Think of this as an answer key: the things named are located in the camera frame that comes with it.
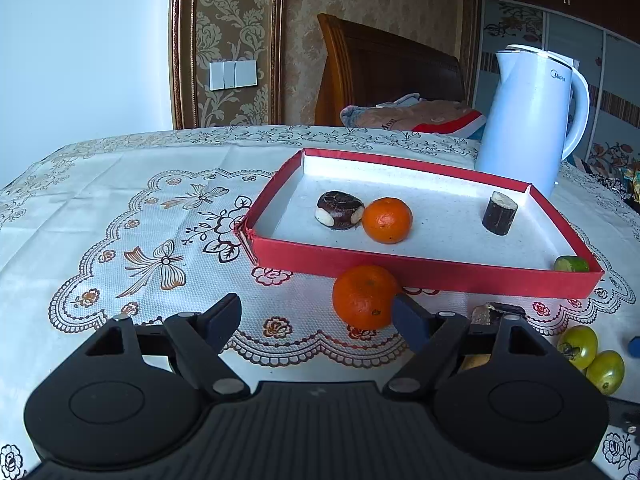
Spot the colourful patterned cloth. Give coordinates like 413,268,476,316
575,155,640,201

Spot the tan plush blanket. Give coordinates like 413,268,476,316
340,92,476,136

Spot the floral embroidered tablecloth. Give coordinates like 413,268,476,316
0,125,640,480

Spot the brown wooden headboard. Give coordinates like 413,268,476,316
315,13,467,127

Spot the round green fruit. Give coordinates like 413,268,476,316
586,350,626,395
557,325,599,371

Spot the white wall light switch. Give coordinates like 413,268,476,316
209,58,259,92

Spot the cut green fruit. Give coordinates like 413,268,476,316
553,255,591,273

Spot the white electric kettle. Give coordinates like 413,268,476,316
474,45,591,200

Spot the orange tangerine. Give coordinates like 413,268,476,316
361,197,414,245
332,265,403,331

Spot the floral sliding door wardrobe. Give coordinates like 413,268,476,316
472,0,640,176

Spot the red white striped cloth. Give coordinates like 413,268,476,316
410,110,488,140

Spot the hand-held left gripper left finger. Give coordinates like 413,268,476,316
85,292,251,403

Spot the gold wall moulding frame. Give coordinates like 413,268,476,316
170,0,286,131

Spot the red cardboard tray box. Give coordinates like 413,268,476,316
234,147,605,297

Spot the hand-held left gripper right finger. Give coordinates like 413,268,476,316
382,294,551,403

